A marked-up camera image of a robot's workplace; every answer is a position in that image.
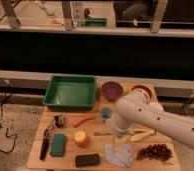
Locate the small blue cup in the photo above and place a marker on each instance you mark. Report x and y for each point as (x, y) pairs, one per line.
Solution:
(106, 113)

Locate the grey blue cloth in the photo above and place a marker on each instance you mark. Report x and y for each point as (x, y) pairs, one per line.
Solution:
(123, 158)

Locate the orange carrot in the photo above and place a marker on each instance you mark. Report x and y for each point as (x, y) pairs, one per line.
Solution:
(81, 120)

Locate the metal fork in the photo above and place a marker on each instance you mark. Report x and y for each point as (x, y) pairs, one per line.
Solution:
(102, 134)

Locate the black rectangular block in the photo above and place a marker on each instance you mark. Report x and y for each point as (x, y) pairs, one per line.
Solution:
(87, 160)

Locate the yellow red apple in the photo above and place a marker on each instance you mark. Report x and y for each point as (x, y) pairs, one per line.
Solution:
(80, 138)

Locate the yellow banana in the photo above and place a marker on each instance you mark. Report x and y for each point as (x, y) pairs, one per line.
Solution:
(138, 135)

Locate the bunch of dark grapes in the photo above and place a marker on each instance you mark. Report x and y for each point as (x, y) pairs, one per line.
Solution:
(155, 151)

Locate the black handled knife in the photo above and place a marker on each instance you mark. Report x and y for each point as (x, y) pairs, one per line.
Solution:
(45, 141)

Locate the purple bowl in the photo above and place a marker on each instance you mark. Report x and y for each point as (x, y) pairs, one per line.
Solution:
(111, 90)

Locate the wooden cutting board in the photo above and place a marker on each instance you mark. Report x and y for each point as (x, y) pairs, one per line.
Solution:
(95, 144)

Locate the red bowl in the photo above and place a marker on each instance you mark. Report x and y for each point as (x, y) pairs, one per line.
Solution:
(144, 88)

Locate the green plastic tray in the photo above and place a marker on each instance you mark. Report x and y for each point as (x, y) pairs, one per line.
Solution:
(71, 93)

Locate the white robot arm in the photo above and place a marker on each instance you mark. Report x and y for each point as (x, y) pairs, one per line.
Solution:
(134, 108)

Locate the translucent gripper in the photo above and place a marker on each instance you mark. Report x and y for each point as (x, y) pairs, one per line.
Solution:
(119, 141)

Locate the green sponge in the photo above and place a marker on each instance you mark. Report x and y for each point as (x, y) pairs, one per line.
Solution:
(58, 145)

